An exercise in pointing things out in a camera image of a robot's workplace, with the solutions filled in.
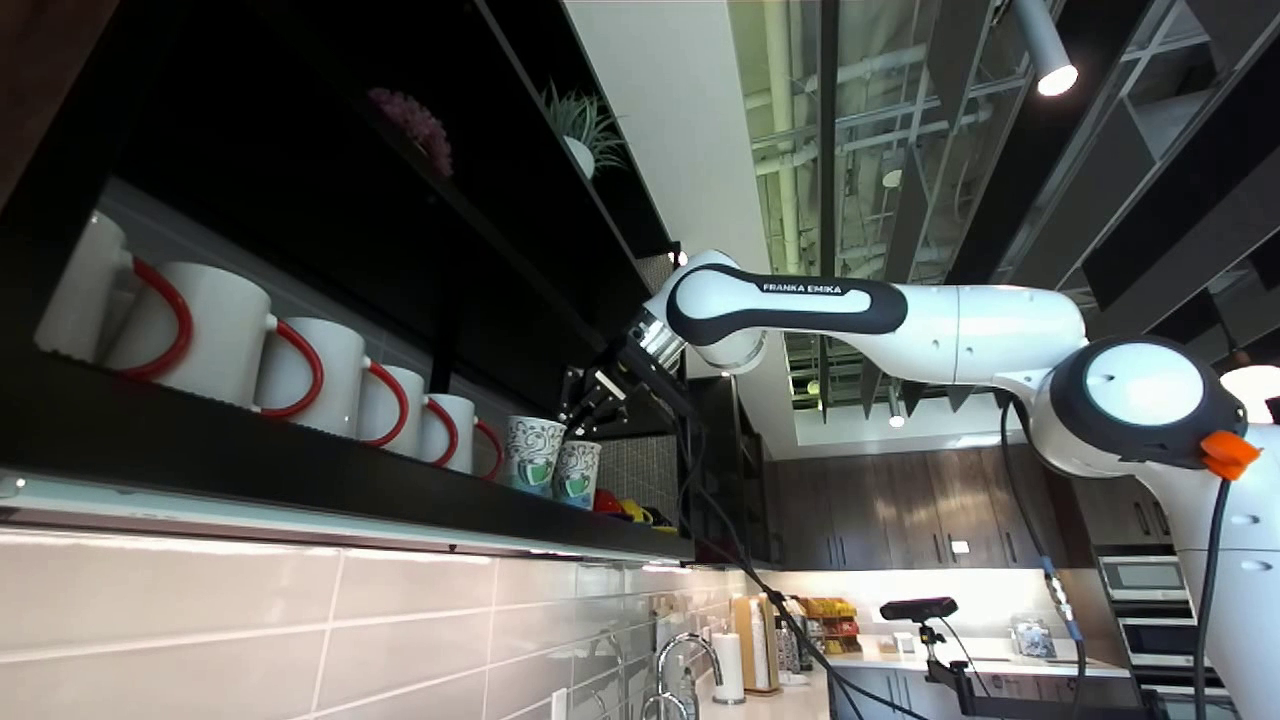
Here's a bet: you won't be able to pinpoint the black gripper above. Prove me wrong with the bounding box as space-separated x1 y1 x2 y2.
557 332 678 439

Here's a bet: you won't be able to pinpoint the patterned paper cup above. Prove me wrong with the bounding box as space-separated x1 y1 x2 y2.
550 436 608 517
503 417 566 502

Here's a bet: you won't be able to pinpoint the red and yellow shelf items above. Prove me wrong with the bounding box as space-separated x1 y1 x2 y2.
592 484 665 533

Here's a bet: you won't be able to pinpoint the green plant in white pot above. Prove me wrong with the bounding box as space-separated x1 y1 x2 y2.
537 81 628 179

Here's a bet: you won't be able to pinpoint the chrome kitchen faucet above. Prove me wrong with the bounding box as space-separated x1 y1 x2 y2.
636 624 725 720

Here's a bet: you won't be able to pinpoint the wooden counter box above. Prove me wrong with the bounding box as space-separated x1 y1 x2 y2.
728 593 792 697

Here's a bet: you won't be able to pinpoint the white paper towel roll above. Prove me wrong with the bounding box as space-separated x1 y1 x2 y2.
706 626 753 708

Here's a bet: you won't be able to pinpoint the snack rack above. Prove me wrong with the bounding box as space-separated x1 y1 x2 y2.
797 593 862 656

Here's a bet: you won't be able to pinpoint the purple decorative plant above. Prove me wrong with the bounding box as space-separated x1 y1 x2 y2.
362 82 455 179

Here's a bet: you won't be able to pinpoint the steel microwave oven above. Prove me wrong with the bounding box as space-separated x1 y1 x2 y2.
1095 554 1186 603

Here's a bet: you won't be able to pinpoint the ceiling spotlight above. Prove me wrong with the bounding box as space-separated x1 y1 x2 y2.
1013 0 1085 98

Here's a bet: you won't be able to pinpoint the steel built-in oven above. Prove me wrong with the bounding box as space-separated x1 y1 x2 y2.
1117 610 1204 671

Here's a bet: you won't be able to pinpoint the orange tag on robot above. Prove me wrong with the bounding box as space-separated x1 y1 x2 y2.
1194 427 1264 487

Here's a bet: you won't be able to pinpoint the white mug red handle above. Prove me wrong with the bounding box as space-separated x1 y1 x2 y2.
356 355 432 456
32 208 134 367
415 388 481 475
256 310 373 439
98 257 281 410
472 417 515 487

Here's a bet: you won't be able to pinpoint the dark wall cabinet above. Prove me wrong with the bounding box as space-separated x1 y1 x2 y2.
677 374 774 571

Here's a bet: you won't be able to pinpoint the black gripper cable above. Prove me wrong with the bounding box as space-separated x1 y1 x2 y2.
657 373 932 720

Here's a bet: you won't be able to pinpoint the brown wooden wall cabinets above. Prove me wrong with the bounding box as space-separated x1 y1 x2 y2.
762 442 1204 575

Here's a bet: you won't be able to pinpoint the black camera on tripod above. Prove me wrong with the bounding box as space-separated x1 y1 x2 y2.
876 593 1152 720

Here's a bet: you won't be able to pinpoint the black wall shelf unit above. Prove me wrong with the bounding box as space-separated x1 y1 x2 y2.
0 0 696 564

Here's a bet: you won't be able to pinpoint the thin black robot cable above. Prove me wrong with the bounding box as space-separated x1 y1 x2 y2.
992 393 1091 682

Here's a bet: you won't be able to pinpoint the black robot cable with connector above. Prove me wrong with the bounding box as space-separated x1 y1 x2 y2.
1186 475 1232 720

